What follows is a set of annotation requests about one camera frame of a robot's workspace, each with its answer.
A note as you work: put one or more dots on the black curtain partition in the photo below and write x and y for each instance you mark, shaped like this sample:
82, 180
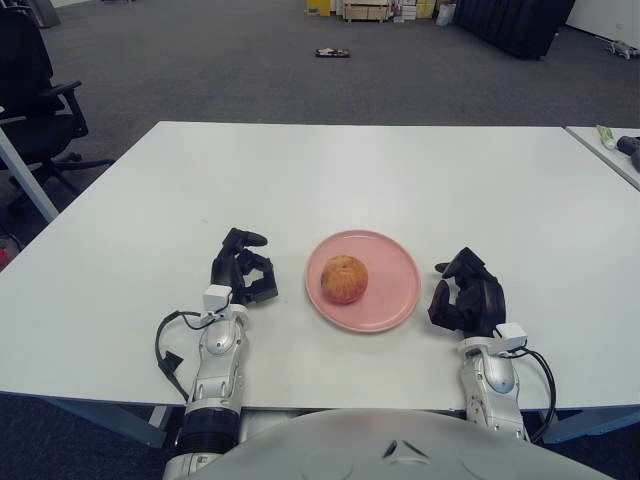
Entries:
515, 25

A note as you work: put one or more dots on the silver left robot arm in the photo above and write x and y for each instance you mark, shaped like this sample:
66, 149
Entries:
220, 350

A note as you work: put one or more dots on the green white tube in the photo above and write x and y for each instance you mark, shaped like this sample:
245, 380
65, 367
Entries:
606, 136

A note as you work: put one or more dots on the black handheld controller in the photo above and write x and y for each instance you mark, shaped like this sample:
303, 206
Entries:
629, 143

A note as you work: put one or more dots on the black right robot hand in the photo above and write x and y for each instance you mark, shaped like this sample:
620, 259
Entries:
480, 300

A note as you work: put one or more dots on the grey slanted table leg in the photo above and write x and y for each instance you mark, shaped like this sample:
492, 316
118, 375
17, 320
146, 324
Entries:
27, 175

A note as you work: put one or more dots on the black flat tray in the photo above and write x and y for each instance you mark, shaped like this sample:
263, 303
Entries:
332, 52

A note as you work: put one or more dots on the wooden crate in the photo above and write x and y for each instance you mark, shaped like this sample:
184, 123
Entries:
367, 10

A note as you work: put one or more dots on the grey robot torso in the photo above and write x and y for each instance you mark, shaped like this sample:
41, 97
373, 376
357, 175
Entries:
350, 445

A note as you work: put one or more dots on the yellow stacked boxes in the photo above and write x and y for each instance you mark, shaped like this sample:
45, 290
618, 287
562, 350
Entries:
426, 7

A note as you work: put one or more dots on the white stacked boxes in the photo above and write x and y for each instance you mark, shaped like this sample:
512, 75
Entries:
406, 10

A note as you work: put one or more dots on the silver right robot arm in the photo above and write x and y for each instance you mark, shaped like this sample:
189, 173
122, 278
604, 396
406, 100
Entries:
492, 380

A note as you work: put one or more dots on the grey quadruped robot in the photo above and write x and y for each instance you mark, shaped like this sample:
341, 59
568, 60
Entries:
620, 48

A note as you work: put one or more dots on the yellow box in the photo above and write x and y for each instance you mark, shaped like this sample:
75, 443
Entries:
318, 6

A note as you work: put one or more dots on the pink round plate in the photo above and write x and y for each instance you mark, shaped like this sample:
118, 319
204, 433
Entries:
390, 280

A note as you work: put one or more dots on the white plastic bag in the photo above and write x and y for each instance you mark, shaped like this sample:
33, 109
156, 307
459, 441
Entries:
445, 15

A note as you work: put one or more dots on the black office chair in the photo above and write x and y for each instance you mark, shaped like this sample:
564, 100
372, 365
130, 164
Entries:
25, 75

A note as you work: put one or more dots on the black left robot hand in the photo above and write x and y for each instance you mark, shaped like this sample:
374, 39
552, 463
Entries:
225, 272

